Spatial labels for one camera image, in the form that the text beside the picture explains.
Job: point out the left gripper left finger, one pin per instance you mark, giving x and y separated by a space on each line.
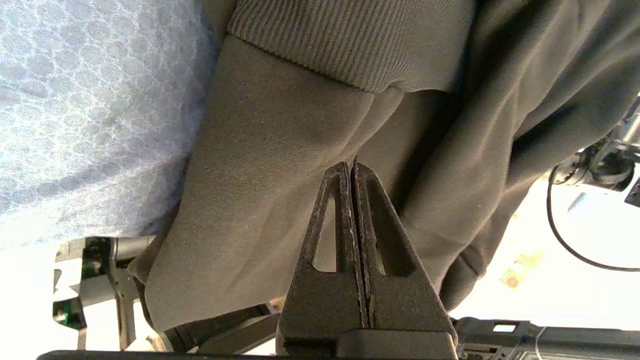
320 305

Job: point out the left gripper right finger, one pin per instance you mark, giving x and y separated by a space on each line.
405 305

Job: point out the black hooded sweatshirt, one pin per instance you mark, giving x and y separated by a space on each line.
275 150

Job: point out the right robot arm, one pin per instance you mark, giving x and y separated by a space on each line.
607 165

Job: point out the black robot base chassis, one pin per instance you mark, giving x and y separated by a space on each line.
550 340

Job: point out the blue bed sheet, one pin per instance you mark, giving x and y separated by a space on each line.
90 100

